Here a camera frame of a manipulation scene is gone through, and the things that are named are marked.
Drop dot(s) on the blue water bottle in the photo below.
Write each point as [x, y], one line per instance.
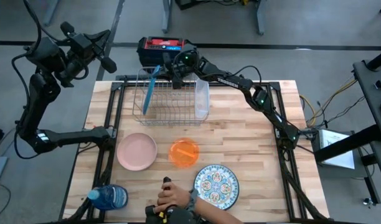
[111, 197]

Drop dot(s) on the person's forearm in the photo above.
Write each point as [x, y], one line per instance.
[215, 213]

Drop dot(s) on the black stand beam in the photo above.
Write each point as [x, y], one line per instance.
[349, 143]

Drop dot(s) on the colourful floral patterned plate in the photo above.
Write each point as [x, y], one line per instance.
[216, 186]

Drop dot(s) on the clear plastic cutlery tub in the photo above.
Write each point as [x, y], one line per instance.
[202, 99]

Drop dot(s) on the plain blue plate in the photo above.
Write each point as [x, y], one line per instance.
[150, 91]

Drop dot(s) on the dark side table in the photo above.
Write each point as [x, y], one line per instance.
[371, 93]

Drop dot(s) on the small caster wheel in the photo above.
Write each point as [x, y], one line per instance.
[368, 201]

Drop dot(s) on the grey box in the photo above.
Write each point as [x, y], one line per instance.
[316, 146]

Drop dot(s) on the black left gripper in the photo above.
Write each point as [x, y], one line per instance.
[84, 49]

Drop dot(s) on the black hand-held device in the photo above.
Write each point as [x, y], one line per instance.
[167, 182]

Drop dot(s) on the red and black battery box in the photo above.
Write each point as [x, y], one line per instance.
[162, 42]

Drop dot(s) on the black aluminium table frame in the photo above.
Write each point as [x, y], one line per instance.
[266, 84]

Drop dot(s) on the grey table leg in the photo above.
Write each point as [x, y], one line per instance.
[51, 12]
[261, 15]
[167, 15]

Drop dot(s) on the white sheet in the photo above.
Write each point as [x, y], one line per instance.
[338, 149]

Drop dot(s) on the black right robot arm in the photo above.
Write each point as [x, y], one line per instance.
[228, 81]

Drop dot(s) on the pink plate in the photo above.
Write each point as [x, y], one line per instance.
[137, 152]

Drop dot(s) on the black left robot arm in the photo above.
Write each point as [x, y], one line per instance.
[44, 90]

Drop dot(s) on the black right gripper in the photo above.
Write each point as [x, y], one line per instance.
[175, 70]

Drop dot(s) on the person's hand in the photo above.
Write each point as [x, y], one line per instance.
[173, 196]

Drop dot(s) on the person's wrist watch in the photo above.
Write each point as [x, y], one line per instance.
[193, 200]

